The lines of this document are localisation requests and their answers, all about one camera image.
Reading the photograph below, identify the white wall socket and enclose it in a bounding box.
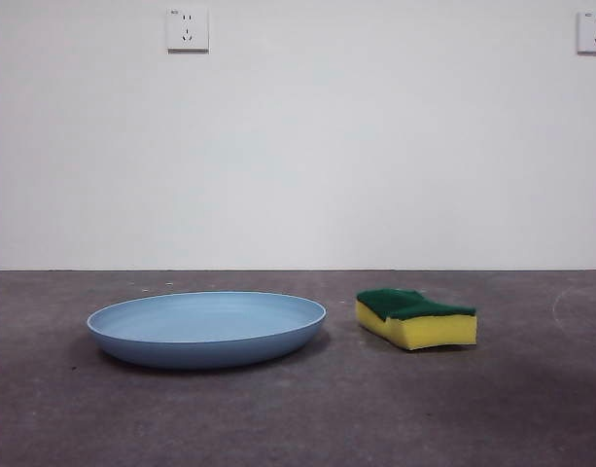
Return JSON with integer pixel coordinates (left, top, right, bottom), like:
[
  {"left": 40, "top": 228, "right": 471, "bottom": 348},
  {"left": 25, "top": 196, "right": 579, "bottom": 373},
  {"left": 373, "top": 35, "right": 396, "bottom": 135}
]
[
  {"left": 166, "top": 6, "right": 211, "bottom": 54},
  {"left": 577, "top": 10, "right": 596, "bottom": 54}
]

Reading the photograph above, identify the light blue round plate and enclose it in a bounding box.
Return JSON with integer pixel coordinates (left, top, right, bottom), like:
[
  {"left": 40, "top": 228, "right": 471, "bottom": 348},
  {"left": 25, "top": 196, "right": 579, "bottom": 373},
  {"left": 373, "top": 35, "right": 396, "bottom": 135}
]
[{"left": 86, "top": 290, "right": 328, "bottom": 370}]

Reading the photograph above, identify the yellow sponge with green pad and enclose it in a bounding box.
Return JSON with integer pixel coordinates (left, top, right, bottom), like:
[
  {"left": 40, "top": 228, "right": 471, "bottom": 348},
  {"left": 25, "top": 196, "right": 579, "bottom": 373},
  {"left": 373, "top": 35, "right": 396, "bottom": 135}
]
[{"left": 355, "top": 288, "right": 478, "bottom": 352}]

